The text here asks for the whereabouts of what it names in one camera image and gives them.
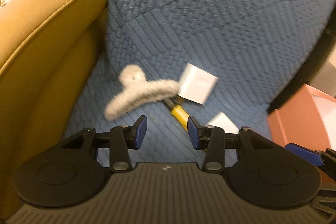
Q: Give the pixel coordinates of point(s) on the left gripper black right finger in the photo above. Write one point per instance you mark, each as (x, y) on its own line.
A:
(211, 139)

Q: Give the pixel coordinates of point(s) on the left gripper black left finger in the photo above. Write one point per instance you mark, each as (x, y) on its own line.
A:
(123, 138)

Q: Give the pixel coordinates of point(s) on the pink cardboard box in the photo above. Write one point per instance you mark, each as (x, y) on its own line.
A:
(306, 119)

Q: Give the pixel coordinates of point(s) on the yellow handled screwdriver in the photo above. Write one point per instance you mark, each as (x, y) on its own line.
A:
(178, 112)

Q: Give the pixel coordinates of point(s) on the blue quilted sofa cover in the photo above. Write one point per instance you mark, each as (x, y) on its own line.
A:
(253, 47)

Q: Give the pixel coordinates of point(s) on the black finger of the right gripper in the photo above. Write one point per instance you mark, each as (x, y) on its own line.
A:
(309, 155)

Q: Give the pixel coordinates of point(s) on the fluffy white hair claw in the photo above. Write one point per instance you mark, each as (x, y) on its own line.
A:
(137, 91)

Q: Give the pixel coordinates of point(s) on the white plug charger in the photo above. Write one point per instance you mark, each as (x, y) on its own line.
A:
(222, 121)

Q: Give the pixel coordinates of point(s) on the white square charger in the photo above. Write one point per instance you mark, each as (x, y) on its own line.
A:
(196, 84)

